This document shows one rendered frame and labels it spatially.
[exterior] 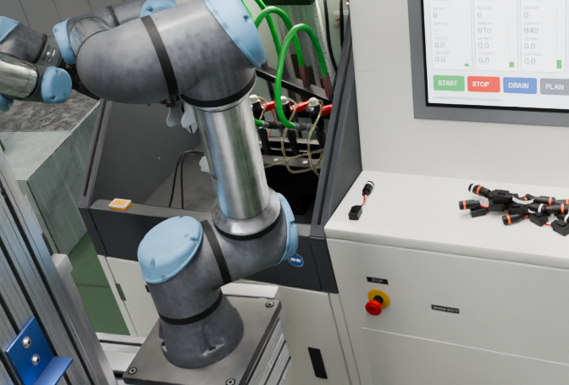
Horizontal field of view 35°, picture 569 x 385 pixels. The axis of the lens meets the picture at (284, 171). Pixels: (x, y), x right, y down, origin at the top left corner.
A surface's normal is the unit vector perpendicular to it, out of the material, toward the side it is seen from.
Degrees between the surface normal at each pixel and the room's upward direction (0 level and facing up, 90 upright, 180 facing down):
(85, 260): 0
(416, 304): 90
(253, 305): 0
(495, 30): 76
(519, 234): 0
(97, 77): 82
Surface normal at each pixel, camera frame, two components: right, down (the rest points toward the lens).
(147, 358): -0.22, -0.83
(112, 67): -0.44, 0.22
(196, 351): 0.03, 0.25
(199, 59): 0.34, 0.42
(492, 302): -0.44, 0.56
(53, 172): 0.92, 0.01
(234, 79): 0.61, 0.51
